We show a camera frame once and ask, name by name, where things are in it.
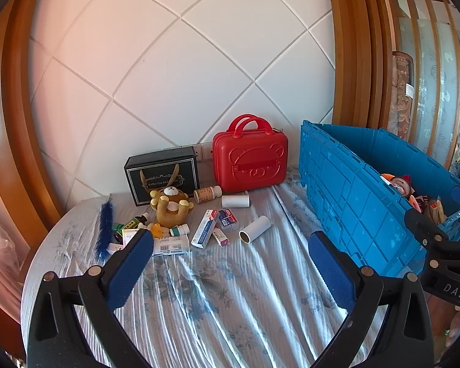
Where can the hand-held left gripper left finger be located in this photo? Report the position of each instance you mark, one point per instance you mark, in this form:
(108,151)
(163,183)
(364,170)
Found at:
(132,264)

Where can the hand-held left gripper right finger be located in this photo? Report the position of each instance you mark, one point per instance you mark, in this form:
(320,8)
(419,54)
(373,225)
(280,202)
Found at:
(329,272)

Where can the white blue medicine box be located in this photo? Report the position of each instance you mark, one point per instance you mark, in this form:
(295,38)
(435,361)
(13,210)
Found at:
(115,248)

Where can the green plastic jar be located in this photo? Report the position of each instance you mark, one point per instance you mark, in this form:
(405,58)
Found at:
(118,232)

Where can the blue feather brush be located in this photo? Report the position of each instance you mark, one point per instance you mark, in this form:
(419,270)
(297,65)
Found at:
(104,226)

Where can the white medicine bottle teal label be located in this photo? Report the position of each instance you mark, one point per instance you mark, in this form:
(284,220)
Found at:
(179,230)

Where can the brown teddy bear plush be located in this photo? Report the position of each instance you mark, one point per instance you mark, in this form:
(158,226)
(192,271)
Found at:
(168,211)

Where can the blue plastic crate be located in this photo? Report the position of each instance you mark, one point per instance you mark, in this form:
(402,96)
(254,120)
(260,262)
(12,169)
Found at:
(352,195)

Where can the white paper roll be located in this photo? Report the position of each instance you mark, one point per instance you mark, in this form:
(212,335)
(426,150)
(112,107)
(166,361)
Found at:
(255,230)
(235,201)

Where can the white pink carton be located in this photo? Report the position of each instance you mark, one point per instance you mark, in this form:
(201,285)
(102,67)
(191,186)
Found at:
(130,237)

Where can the yellow white small toy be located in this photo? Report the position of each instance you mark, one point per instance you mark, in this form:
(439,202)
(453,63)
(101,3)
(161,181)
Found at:
(156,230)

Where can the green bottle yellow label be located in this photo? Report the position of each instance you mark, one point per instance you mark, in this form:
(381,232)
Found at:
(136,221)

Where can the flat white medicine box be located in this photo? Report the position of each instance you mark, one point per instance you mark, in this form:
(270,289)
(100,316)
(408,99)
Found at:
(172,245)

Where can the red white doll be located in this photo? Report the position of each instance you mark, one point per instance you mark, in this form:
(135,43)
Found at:
(398,184)

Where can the white blue toothpaste box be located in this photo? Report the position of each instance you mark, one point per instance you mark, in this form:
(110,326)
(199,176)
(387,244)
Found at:
(204,230)

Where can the small white pink box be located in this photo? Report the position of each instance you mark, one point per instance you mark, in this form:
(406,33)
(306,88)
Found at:
(220,236)

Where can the black gift box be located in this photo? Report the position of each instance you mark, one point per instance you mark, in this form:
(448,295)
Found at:
(157,172)

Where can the brown pill bottle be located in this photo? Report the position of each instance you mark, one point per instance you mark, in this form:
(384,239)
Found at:
(207,194)

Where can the small blue red box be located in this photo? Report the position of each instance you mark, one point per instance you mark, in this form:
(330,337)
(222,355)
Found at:
(228,217)

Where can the wooden glass partition screen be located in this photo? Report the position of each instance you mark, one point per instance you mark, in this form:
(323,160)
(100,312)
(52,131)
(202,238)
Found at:
(433,84)

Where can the patterned rolled carpet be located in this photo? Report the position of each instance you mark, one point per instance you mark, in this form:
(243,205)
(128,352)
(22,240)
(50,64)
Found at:
(402,92)

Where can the red bear-embossed carry case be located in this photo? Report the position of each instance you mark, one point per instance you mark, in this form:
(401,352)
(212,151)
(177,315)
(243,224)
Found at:
(251,161)

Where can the wooden door pillar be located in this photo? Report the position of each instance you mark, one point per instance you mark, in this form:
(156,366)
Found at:
(356,46)

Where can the white wall socket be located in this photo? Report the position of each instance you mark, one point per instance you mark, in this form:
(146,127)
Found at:
(207,151)

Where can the curved wooden wall frame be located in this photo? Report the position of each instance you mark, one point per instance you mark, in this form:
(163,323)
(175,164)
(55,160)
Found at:
(15,142)

